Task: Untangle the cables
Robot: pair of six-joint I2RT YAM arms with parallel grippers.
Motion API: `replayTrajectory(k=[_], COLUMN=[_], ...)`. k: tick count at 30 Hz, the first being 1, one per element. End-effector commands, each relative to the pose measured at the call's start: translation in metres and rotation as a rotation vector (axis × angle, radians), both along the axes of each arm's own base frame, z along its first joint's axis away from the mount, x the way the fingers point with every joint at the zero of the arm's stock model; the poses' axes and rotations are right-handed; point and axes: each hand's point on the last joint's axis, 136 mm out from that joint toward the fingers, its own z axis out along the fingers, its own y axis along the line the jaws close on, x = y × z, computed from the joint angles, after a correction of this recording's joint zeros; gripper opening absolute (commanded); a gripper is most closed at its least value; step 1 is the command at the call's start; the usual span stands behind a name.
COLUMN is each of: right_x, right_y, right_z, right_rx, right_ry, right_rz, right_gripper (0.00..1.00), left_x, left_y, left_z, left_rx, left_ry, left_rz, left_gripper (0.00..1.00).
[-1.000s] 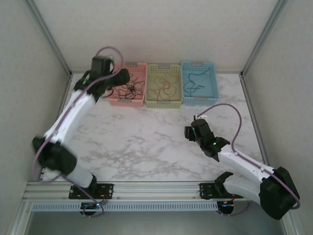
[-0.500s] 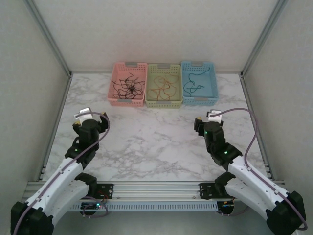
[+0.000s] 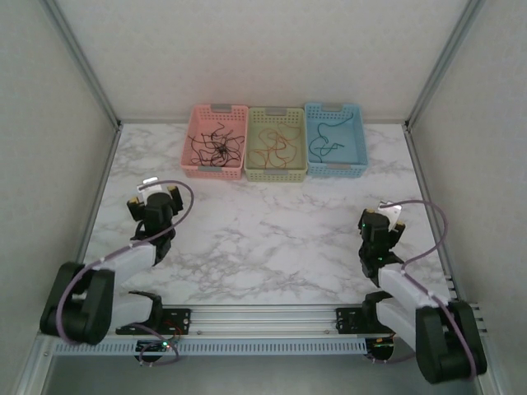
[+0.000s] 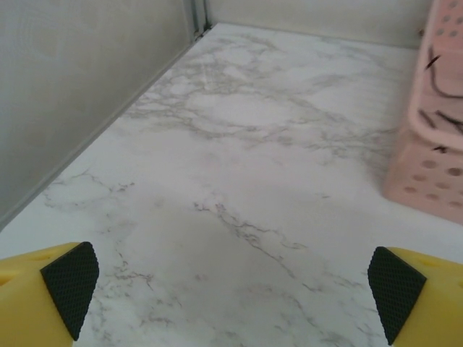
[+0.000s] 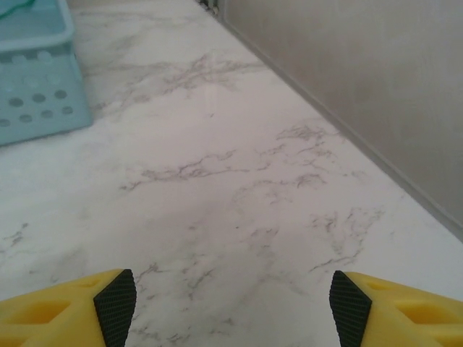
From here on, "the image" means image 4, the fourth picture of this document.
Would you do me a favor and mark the aluminium frame post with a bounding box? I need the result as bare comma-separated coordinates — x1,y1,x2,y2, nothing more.
183,0,215,41

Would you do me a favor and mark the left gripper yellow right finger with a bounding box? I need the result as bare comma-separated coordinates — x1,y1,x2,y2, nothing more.
367,246,463,347

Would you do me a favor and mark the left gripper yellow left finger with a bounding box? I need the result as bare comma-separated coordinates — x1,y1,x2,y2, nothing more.
0,241,101,347

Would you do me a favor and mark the pink plastic basket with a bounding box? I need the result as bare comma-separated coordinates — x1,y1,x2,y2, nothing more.
382,0,463,228

